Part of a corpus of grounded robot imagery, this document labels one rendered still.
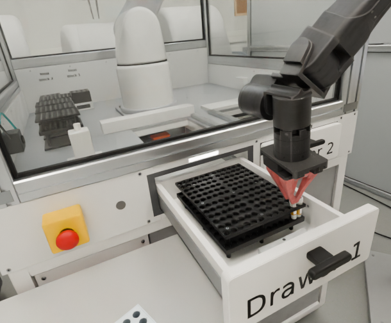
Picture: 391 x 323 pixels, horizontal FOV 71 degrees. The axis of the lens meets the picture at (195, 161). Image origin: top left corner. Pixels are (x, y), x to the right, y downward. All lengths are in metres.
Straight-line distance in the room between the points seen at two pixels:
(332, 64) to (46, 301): 0.66
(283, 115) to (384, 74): 1.86
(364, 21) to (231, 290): 0.40
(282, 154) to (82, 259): 0.50
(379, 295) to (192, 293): 1.20
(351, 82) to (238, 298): 0.73
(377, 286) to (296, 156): 1.29
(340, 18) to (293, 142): 0.18
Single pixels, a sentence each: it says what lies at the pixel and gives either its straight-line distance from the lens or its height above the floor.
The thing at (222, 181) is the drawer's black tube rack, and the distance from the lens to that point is 0.63.
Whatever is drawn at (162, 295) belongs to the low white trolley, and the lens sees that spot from 0.59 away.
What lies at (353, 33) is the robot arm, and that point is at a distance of 0.47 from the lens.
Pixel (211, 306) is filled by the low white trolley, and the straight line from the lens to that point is 0.56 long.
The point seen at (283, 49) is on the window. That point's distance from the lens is 0.77.
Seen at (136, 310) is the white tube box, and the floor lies 0.80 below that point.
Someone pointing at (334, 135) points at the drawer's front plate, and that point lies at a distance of 0.94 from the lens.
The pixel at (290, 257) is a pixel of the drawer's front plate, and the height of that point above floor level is 0.91.
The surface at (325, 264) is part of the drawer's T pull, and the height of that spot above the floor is 0.91.
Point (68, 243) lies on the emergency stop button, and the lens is 0.59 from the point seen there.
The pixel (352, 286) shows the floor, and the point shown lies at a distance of 1.71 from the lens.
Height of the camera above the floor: 1.21
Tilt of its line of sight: 25 degrees down
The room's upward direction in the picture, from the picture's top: 5 degrees counter-clockwise
